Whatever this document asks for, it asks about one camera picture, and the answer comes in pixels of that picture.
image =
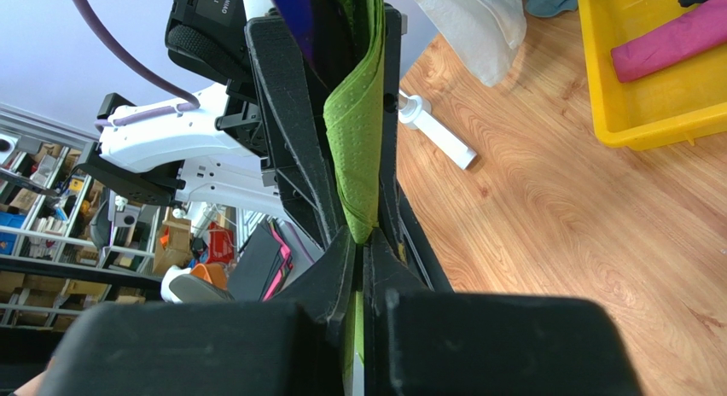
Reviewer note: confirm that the yellow plastic cutlery bin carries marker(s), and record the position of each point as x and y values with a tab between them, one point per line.
680	103

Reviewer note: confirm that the dark purple spoon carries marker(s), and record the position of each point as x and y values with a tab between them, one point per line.
318	28

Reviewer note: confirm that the pink rolled napkin in bin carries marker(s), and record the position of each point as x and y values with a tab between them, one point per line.
691	34

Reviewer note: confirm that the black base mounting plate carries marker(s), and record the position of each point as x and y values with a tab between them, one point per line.
420	253

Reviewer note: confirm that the metal storage shelving with boxes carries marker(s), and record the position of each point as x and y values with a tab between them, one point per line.
63	248

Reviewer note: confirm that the white towel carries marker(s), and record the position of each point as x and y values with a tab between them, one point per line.
486	35

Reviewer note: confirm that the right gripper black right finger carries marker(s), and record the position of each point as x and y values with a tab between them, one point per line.
404	326

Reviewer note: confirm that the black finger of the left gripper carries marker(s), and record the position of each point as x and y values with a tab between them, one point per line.
302	174
389	216

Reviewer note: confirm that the green paper napkin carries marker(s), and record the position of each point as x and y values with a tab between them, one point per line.
353	115

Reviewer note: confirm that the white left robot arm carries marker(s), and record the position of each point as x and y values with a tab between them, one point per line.
208	145

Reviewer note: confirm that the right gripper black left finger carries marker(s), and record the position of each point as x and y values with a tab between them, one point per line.
324	348

